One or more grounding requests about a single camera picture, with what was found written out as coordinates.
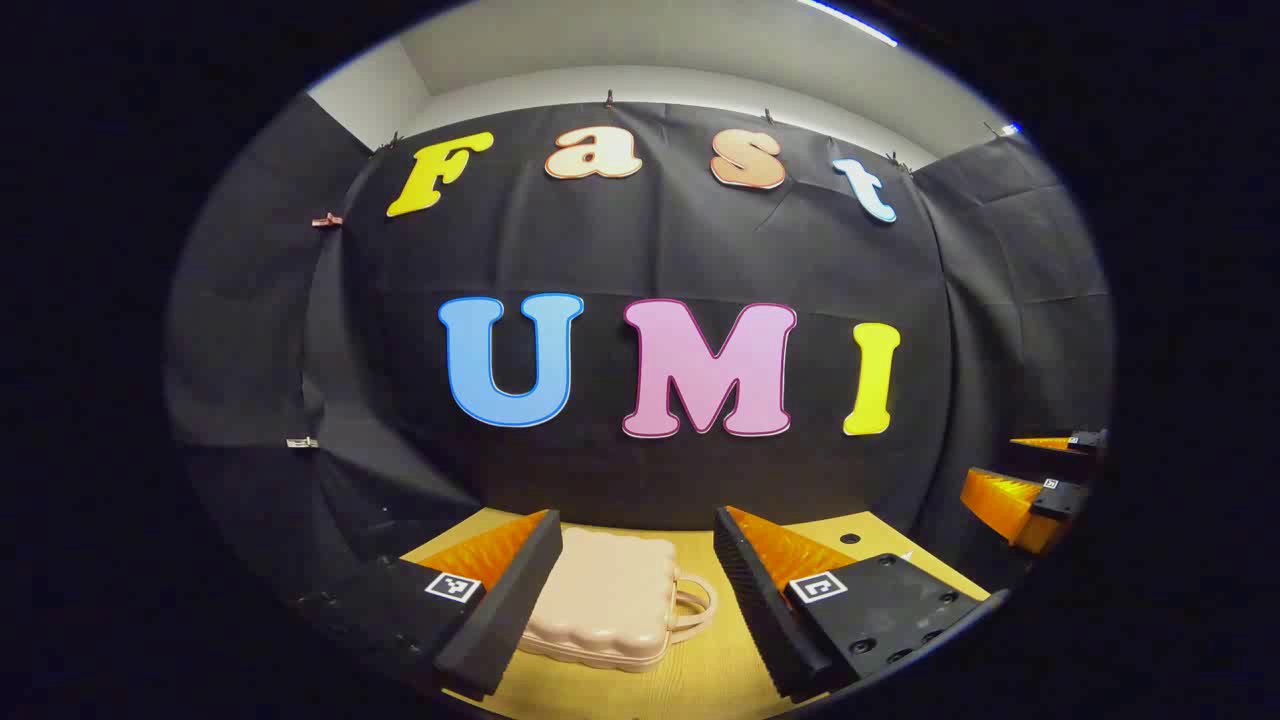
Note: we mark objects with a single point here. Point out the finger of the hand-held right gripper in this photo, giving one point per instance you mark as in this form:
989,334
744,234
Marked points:
1085,440
1055,500

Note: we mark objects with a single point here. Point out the pale pink hard-shell suitcase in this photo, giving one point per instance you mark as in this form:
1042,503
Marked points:
610,590

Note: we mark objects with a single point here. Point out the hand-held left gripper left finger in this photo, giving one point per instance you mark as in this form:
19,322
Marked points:
505,610

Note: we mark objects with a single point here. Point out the black backdrop cloth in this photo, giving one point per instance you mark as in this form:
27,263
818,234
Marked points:
700,250

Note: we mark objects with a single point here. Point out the copper binder clip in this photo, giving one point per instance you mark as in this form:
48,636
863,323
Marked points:
327,219

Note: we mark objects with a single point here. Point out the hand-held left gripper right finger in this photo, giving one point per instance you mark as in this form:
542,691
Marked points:
760,610

